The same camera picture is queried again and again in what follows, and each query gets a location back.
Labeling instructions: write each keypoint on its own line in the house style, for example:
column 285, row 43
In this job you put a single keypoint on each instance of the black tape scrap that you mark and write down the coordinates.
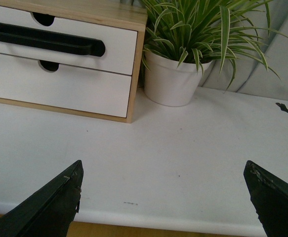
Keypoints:
column 282, row 107

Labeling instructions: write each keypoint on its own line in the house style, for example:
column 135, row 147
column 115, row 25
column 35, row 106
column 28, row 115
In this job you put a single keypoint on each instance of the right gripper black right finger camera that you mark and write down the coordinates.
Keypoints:
column 269, row 196

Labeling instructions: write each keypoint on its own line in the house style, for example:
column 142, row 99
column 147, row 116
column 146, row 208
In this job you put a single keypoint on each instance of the grey curtain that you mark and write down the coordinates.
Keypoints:
column 252, row 78

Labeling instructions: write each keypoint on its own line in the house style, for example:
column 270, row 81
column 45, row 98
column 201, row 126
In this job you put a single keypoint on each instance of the green spider plant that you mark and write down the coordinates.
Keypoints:
column 200, row 31

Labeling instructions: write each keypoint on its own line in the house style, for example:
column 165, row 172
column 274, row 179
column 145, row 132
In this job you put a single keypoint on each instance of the lower white drawer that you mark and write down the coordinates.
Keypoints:
column 69, row 87

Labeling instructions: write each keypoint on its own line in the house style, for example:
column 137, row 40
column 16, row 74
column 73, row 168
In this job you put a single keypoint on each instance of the black drawer handle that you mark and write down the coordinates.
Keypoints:
column 53, row 41

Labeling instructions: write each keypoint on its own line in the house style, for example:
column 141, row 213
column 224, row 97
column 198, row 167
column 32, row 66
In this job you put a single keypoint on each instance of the wooden drawer cabinet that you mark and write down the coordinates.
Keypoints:
column 101, row 12

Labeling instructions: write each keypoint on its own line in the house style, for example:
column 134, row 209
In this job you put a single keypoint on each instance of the white plant pot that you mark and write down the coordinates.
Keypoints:
column 169, row 83

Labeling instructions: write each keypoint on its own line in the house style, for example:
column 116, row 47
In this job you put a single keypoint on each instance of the white drawer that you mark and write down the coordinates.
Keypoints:
column 69, row 87
column 119, row 43

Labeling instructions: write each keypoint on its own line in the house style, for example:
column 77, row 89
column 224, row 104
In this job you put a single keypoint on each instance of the upper white drawer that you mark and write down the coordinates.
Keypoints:
column 119, row 43

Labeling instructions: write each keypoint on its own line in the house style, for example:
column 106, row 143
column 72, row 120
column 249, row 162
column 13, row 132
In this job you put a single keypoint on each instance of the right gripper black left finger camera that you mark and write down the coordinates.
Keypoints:
column 50, row 210

